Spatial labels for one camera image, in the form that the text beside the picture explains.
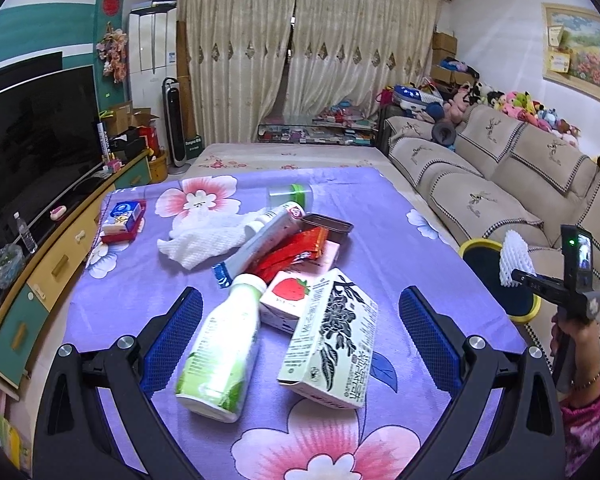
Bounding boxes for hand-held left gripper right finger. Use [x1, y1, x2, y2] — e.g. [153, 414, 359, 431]
[399, 286, 566, 480]

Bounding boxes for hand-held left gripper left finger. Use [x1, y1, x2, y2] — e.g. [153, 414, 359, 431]
[32, 286, 203, 480]

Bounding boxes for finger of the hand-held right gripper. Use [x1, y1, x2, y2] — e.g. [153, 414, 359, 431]
[511, 269, 564, 302]

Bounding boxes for white foam fruit net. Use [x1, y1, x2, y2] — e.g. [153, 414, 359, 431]
[499, 231, 532, 287]

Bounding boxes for yellow rimmed trash bin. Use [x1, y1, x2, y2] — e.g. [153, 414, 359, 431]
[457, 239, 541, 323]

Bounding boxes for white green plastic bottle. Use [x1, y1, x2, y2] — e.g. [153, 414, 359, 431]
[175, 274, 268, 423]

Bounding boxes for black white printed carton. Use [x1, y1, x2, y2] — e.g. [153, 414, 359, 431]
[277, 267, 379, 410]

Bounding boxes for pink strawberry milk carton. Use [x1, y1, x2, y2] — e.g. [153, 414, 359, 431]
[258, 270, 313, 335]

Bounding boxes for red snack wrapper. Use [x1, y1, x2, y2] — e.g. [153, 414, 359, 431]
[252, 226, 328, 283]

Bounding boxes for person's right forearm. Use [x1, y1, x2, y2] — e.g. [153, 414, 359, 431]
[560, 377, 600, 477]

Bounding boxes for person's right hand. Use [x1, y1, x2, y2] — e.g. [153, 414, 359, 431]
[550, 310, 600, 392]

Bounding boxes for white cloth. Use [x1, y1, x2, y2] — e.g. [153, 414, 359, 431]
[156, 207, 261, 268]

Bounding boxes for beige sofa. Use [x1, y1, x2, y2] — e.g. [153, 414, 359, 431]
[377, 102, 600, 331]

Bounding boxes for purple floral cloth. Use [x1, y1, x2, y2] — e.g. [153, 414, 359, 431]
[62, 166, 531, 480]

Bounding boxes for red box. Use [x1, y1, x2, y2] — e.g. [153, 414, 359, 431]
[100, 200, 147, 244]

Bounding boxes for white squeeze tube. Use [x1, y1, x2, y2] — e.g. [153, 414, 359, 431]
[211, 201, 306, 288]

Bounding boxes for blue white snack box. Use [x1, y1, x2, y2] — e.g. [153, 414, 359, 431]
[102, 200, 142, 226]

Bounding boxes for green yellow tv cabinet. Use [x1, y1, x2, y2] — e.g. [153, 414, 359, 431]
[0, 152, 153, 391]

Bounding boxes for dark brown tray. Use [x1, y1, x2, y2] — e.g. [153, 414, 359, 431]
[300, 213, 355, 241]

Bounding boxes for pile of plush toys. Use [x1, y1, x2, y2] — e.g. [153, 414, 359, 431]
[380, 77, 581, 146]

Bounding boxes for wooden bucket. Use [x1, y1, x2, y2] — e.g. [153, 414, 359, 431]
[147, 149, 169, 183]

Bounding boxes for grey round cushion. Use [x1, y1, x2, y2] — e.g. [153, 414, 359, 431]
[431, 122, 458, 147]

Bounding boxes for clear water bottle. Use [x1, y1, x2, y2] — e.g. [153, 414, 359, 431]
[14, 212, 38, 255]

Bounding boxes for glass bowl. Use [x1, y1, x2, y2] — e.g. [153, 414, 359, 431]
[0, 244, 25, 290]

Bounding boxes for clear jar with green band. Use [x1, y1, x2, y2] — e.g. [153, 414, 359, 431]
[266, 183, 314, 211]

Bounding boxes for framed flower painting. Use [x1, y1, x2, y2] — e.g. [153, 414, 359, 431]
[541, 2, 600, 98]

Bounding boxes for cream floral floor mat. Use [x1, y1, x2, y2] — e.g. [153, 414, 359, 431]
[187, 142, 396, 181]

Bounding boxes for black tower fan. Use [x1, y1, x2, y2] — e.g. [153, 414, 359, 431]
[161, 77, 187, 167]

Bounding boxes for open cardboard box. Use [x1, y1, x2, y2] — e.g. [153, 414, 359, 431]
[102, 101, 158, 158]

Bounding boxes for pile of books and toys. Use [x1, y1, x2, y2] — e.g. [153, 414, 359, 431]
[257, 102, 381, 147]

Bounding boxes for black television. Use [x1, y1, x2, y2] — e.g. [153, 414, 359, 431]
[0, 52, 106, 286]

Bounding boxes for stack of cardboard boxes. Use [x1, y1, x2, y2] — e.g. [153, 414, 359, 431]
[431, 32, 476, 86]

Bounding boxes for white standing air conditioner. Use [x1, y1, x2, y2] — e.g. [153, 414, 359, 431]
[128, 7, 179, 161]

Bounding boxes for cream curtain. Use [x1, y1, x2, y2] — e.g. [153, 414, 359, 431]
[285, 0, 443, 121]
[175, 0, 301, 146]

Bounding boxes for hanging artificial flowers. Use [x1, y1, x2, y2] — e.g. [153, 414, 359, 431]
[96, 22, 130, 83]

